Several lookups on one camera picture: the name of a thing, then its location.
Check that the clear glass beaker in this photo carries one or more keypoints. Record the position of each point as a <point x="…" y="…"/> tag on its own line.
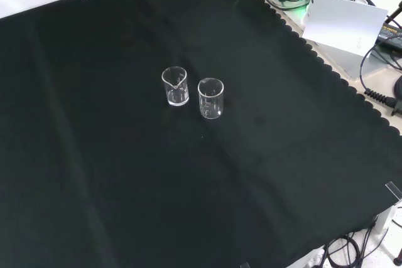
<point x="175" y="93"/>
<point x="210" y="105"/>

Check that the black scalloped table cloth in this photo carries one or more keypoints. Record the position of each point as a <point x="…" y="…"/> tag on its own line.
<point x="125" y="161"/>

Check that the clear tape strip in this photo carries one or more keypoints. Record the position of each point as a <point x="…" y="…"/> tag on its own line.
<point x="245" y="265"/>
<point x="394" y="190"/>

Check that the pale board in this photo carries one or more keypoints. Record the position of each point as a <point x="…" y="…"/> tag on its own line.
<point x="342" y="23"/>

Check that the white power strip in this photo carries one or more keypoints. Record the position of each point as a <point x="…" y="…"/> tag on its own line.
<point x="309" y="258"/>

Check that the black power adapter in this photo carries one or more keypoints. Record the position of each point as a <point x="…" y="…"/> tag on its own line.
<point x="391" y="34"/>

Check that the black tripod leg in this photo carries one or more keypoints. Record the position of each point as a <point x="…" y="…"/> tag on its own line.
<point x="394" y="13"/>

